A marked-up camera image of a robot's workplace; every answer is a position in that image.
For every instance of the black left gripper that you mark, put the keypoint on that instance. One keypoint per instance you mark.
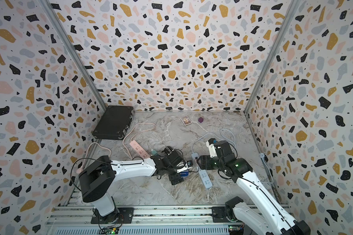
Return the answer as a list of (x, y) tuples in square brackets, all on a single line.
[(175, 178)]

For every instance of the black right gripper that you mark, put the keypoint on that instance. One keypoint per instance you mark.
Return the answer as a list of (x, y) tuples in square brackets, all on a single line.
[(205, 159)]

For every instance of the white power strip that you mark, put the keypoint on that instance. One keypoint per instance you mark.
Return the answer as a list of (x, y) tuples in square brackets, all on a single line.
[(202, 173)]

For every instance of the pink power strip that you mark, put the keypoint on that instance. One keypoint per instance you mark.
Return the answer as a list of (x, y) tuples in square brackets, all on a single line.
[(139, 149)]

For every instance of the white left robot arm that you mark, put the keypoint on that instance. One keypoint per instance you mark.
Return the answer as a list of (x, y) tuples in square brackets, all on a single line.
[(96, 179)]

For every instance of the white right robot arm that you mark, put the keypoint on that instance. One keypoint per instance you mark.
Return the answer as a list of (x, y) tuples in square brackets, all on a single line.
[(261, 199)]

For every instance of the playing card box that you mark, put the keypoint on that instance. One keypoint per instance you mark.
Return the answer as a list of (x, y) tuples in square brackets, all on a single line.
[(186, 120)]

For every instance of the black briefcase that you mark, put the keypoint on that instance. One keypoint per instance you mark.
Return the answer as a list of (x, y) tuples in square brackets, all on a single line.
[(114, 123)]

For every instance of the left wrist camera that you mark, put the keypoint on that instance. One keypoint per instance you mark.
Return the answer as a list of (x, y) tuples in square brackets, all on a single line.
[(184, 166)]

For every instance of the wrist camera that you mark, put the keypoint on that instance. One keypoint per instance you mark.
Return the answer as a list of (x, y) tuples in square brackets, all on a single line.
[(184, 166), (211, 147)]

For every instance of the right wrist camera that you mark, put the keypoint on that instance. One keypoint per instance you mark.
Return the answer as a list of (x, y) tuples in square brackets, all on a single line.
[(211, 147)]

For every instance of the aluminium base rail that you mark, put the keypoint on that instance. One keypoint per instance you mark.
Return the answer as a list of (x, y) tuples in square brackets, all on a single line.
[(148, 220)]

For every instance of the aluminium corner post right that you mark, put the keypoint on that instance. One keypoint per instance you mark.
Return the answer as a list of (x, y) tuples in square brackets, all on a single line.
[(274, 49)]

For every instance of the aluminium corner post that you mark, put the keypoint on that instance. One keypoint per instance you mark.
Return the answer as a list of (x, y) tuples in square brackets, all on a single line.
[(274, 49), (47, 8)]

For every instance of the aluminium corner post left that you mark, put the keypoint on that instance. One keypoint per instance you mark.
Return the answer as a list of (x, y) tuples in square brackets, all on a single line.
[(47, 8)]

